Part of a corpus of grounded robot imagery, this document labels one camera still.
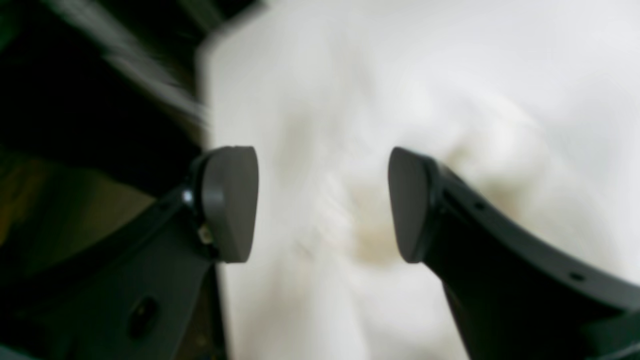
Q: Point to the white printed t-shirt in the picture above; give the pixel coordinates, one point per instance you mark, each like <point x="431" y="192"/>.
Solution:
<point x="535" y="103"/>

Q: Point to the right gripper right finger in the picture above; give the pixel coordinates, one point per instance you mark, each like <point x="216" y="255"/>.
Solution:
<point x="512" y="296"/>

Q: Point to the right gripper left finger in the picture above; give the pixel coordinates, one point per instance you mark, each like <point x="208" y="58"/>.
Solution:
<point x="150" y="291"/>

